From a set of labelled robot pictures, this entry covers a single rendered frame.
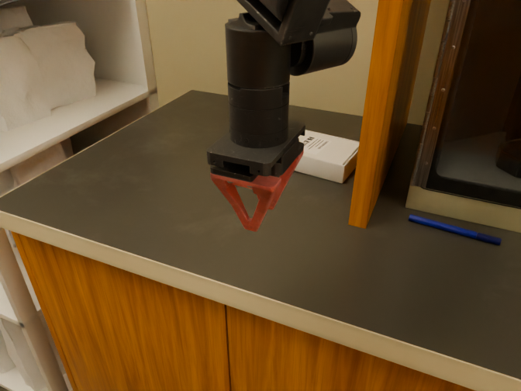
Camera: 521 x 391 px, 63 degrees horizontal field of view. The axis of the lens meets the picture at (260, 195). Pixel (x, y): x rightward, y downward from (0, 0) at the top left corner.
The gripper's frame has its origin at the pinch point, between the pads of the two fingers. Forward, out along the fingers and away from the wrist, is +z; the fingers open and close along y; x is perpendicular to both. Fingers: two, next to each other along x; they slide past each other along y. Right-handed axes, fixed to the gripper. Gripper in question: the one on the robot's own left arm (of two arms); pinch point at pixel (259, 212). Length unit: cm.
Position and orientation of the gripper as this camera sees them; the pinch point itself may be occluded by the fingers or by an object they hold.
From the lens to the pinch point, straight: 46.9
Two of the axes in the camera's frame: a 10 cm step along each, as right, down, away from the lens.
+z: 0.0, 8.5, 5.3
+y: 4.1, -4.9, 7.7
